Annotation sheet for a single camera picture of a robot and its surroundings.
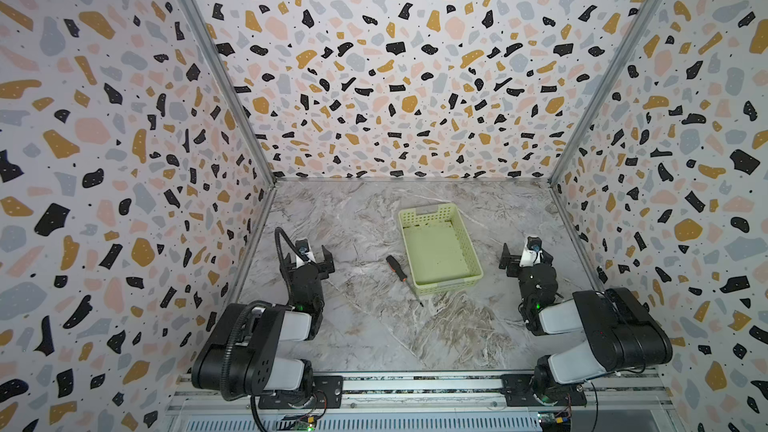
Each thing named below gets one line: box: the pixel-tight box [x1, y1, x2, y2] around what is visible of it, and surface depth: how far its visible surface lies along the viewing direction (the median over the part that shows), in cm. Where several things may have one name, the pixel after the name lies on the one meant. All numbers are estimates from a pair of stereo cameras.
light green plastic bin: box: [398, 203, 484, 296], surface depth 104 cm
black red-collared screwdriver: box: [386, 255, 424, 307], surface depth 97 cm
